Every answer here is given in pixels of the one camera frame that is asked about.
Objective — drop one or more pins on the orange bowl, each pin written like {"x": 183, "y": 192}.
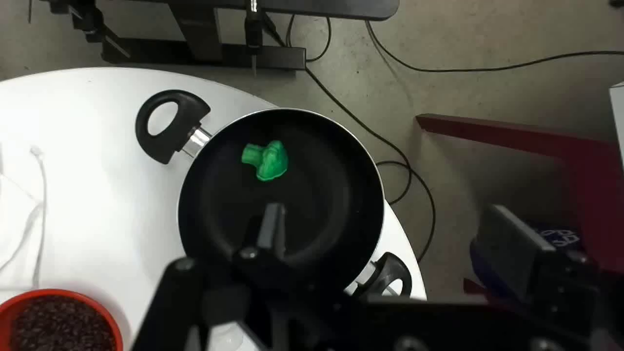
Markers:
{"x": 59, "y": 294}

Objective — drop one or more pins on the dark coffee beans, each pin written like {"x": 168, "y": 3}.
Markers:
{"x": 61, "y": 325}

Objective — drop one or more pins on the green toy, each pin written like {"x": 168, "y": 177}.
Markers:
{"x": 269, "y": 163}

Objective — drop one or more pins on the white desk with red frame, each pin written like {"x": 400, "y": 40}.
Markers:
{"x": 585, "y": 169}

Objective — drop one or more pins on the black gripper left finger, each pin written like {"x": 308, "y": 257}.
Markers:
{"x": 271, "y": 225}

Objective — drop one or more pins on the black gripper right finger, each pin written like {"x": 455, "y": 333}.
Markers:
{"x": 527, "y": 260}

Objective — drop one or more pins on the black tripod stand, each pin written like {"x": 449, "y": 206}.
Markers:
{"x": 195, "y": 32}

